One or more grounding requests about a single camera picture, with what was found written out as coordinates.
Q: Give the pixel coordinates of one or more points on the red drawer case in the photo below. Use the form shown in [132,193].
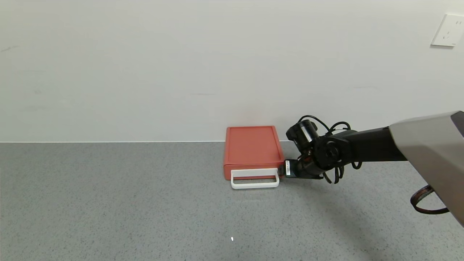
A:
[252,145]

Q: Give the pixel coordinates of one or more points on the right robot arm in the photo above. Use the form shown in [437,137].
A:
[427,145]

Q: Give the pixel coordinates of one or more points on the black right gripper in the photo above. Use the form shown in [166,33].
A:
[289,169]

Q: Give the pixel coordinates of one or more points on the white wall socket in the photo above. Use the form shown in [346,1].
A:
[448,30]

